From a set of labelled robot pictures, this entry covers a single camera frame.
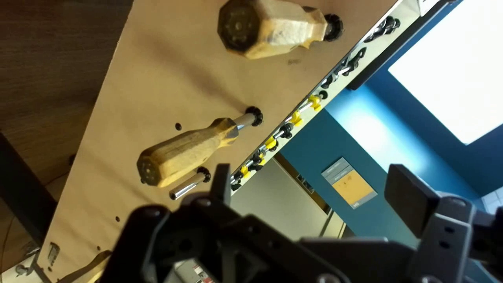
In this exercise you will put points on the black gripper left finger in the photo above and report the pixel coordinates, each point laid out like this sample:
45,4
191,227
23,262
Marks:
173,246

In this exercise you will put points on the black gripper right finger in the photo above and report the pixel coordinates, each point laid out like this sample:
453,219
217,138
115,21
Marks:
450,241

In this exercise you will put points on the foosball rod two black players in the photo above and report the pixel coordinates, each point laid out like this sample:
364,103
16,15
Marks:
183,152

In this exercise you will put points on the foosball rod five black players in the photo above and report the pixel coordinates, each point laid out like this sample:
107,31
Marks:
287,131

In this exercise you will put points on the foosball table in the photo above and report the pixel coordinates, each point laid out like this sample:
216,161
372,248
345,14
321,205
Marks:
158,80

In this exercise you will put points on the bright window pane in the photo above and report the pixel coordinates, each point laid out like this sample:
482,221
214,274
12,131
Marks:
461,69

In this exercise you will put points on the orange and grey wall poster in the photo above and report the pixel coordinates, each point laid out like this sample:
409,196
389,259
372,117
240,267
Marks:
351,186

